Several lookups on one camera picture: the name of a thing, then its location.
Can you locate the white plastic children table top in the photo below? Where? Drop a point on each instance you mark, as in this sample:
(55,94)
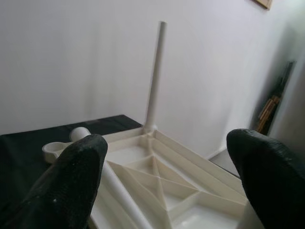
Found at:
(171,186)

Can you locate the white plastic table leg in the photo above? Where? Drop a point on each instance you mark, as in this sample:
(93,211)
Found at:
(124,198)
(156,83)

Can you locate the black tablecloth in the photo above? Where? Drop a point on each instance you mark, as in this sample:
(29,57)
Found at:
(19,148)

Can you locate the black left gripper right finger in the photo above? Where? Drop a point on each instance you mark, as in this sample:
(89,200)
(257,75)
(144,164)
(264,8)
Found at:
(274,181)

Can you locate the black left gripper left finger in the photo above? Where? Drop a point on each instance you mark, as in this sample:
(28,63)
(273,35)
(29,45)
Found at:
(62,186)

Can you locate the light wooden wall frame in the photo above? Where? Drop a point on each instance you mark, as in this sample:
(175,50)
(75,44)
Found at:
(263,3)

